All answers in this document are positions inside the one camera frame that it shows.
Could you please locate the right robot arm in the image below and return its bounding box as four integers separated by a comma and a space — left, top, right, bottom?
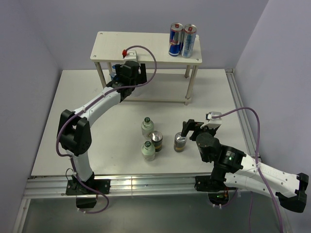
181, 119, 309, 213

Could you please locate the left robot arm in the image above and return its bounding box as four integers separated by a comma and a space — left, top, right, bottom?
55, 61, 147, 194

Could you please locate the white two-tier shelf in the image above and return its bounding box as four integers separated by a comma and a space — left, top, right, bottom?
90, 32, 202, 105

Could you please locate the grey coffee can right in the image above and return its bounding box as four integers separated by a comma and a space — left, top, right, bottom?
173, 132, 187, 152

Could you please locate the black coffee can left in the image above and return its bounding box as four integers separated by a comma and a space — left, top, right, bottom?
150, 131, 163, 152

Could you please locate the green cap glass bottle far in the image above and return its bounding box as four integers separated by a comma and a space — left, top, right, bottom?
141, 117, 154, 138

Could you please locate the green cap glass bottle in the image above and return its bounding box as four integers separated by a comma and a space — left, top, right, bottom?
141, 117, 154, 138
141, 141, 156, 161

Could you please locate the green cap glass bottle near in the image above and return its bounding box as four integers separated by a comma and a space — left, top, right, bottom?
141, 141, 156, 161

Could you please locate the blue Red Bull can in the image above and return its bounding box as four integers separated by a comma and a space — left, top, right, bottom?
169, 23, 184, 56

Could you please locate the silver Red Bull can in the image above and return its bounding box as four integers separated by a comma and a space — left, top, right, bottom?
180, 24, 197, 58

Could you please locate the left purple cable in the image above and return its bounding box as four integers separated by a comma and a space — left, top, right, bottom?
55, 45, 157, 214

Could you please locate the purple cable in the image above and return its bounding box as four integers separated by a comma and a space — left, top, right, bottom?
55, 45, 157, 214
211, 107, 284, 233

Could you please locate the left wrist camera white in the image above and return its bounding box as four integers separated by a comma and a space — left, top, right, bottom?
122, 50, 138, 62

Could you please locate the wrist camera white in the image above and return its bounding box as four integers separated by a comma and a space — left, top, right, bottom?
122, 50, 138, 62
200, 112, 222, 129

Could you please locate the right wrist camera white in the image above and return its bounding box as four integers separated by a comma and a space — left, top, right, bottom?
200, 112, 222, 129

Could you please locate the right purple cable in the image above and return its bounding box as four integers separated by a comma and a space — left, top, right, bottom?
211, 107, 284, 233

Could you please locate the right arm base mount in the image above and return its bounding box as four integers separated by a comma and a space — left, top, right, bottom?
194, 175, 239, 209

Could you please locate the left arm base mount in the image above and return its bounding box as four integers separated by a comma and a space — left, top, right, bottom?
65, 177, 110, 209

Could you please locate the aluminium front rail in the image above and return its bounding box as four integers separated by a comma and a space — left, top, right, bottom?
13, 175, 234, 233

